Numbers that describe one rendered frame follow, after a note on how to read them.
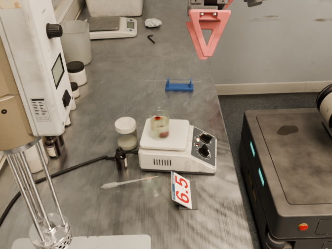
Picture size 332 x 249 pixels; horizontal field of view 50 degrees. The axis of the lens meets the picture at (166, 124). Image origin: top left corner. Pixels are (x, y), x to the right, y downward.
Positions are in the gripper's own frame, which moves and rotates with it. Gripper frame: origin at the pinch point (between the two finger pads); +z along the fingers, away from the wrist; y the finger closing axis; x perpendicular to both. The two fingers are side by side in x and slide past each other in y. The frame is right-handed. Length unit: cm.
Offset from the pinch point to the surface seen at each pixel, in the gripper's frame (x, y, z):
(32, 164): 43, 24, 28
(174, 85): 5, 61, 7
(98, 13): 45, 122, -28
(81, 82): 40, 64, 7
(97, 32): 41, 98, -15
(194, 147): 0.1, 24.0, 22.5
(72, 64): 43, 64, 0
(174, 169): 5.1, 23.3, 28.0
